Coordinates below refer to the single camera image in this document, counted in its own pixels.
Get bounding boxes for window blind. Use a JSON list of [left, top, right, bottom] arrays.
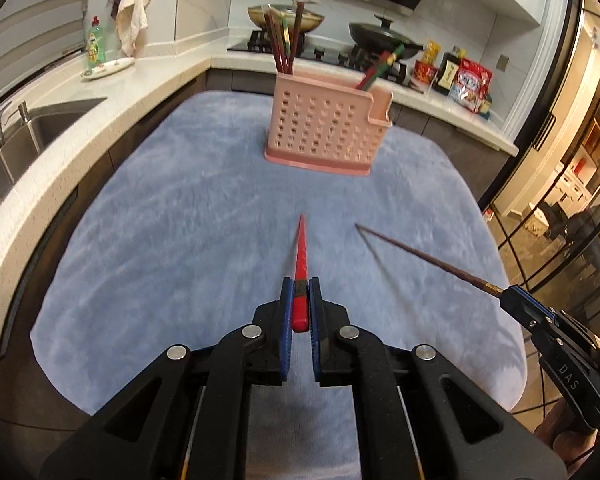
[[0, 0, 88, 91]]

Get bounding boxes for green chopstick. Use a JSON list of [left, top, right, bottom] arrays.
[[356, 55, 395, 92]]

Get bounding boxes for wok with lid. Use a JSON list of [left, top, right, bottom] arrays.
[[247, 0, 326, 34]]

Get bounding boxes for red instant noodle cup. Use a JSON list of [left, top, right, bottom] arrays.
[[412, 60, 438, 92]]

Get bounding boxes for brown chopstick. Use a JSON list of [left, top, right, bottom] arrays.
[[355, 224, 506, 297]]

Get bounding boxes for white dish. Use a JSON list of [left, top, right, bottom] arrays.
[[80, 57, 136, 82]]

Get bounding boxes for blue plush blanket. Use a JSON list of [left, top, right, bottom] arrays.
[[30, 91, 528, 480]]

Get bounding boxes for black frying pan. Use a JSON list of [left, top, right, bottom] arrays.
[[349, 14, 425, 58]]

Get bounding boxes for black framed glass door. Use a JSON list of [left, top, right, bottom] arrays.
[[480, 0, 600, 411]]

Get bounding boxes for red green chopsticks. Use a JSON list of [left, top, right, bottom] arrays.
[[367, 43, 407, 86]]

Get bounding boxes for pink perforated utensil holder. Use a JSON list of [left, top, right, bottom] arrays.
[[264, 72, 393, 177]]

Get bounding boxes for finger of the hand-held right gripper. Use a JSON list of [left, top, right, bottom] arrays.
[[500, 285, 556, 332]]

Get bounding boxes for black gas stove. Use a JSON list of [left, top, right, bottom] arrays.
[[227, 30, 413, 86]]

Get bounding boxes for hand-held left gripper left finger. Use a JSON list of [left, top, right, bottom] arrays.
[[40, 277, 295, 480]]

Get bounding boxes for red snack bag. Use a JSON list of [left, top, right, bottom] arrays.
[[450, 58, 494, 113]]

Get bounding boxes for stainless steel sink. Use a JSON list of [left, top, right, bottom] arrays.
[[0, 97, 108, 201]]

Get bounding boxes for green dish soap bottle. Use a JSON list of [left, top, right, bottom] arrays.
[[86, 16, 106, 68]]

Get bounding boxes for person's right hand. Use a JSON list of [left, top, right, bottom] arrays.
[[532, 400, 600, 467]]

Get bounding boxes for dark packet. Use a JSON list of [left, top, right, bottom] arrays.
[[435, 50, 463, 96]]

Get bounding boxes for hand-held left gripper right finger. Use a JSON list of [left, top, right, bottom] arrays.
[[307, 276, 566, 480]]

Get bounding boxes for beige hanging cloth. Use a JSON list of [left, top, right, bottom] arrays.
[[116, 0, 157, 57]]

